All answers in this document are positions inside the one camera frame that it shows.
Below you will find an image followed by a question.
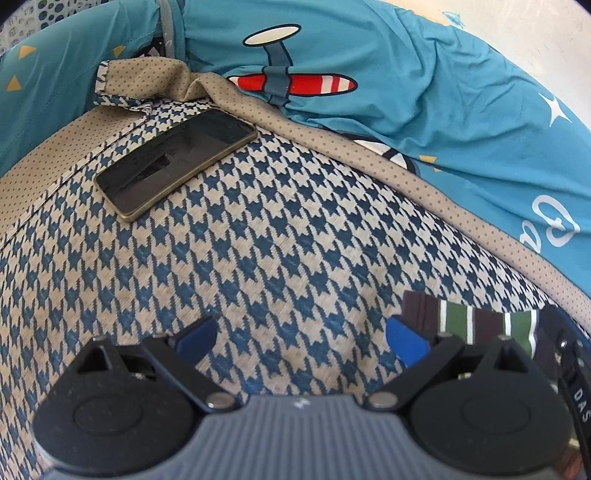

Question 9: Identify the white perforated laundry basket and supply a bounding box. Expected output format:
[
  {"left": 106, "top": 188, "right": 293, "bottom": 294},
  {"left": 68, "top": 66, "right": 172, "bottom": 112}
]
[{"left": 0, "top": 0, "right": 109, "bottom": 51}]

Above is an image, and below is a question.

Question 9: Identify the teal triangle print pillow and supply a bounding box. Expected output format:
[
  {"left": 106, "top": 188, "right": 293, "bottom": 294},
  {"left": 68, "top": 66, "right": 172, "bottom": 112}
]
[{"left": 0, "top": 0, "right": 185, "bottom": 174}]

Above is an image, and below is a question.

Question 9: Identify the blue beige houndstooth mat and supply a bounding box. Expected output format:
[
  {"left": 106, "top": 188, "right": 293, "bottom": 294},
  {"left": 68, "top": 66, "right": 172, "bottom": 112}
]
[{"left": 0, "top": 60, "right": 591, "bottom": 462}]

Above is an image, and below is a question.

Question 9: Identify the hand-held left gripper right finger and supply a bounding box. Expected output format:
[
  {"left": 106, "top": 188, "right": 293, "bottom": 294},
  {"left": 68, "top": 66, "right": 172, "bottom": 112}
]
[{"left": 368, "top": 318, "right": 539, "bottom": 411}]

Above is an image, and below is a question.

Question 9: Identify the green brown striped shirt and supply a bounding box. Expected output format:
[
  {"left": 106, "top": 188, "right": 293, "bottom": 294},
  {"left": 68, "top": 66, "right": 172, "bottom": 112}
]
[{"left": 402, "top": 291, "right": 561, "bottom": 370}]

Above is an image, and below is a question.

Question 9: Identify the black smartphone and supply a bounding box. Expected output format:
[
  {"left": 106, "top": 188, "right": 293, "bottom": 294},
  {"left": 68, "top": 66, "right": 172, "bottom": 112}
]
[{"left": 95, "top": 108, "right": 258, "bottom": 222}]

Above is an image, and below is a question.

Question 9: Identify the blue airplane print sheet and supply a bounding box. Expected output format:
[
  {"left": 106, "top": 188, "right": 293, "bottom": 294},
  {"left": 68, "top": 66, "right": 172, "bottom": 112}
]
[{"left": 178, "top": 0, "right": 591, "bottom": 296}]

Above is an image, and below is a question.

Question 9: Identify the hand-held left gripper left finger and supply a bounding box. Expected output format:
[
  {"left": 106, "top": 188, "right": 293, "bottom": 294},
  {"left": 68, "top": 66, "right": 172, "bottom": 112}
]
[{"left": 76, "top": 316, "right": 241, "bottom": 411}]

